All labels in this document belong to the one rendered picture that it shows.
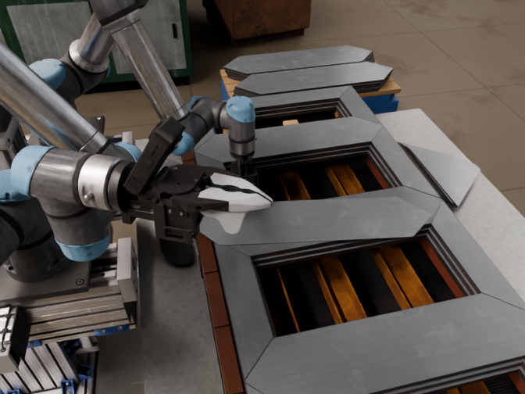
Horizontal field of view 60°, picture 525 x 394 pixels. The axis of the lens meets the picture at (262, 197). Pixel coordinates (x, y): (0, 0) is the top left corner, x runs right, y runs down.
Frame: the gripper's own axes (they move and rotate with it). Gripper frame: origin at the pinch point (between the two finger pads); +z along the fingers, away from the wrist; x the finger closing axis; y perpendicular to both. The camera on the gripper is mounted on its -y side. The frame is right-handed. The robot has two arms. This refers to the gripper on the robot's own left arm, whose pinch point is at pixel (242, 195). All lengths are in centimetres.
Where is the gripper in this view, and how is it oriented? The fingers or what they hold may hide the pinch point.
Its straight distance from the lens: 147.0
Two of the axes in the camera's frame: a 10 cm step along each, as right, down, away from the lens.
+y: 2.3, 6.5, -7.3
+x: 9.7, -1.5, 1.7
